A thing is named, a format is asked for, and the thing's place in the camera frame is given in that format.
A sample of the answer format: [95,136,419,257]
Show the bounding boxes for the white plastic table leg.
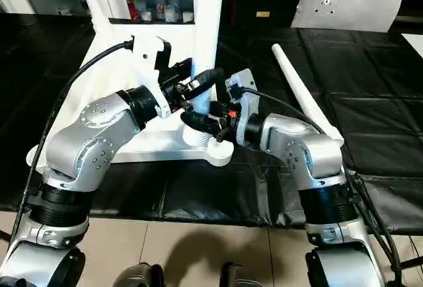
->
[182,0,228,146]
[271,44,345,144]
[74,0,102,35]

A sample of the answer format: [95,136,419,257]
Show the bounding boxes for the black work mat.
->
[0,12,423,237]

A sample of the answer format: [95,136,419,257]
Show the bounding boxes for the light grey printed pillow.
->
[290,0,406,33]

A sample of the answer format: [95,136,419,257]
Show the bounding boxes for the white flat panel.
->
[401,32,423,54]

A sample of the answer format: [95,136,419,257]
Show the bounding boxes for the black stand bar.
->
[399,256,423,270]

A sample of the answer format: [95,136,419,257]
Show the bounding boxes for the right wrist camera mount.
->
[224,67,258,147]

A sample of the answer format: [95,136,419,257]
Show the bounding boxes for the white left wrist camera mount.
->
[131,34,173,121]

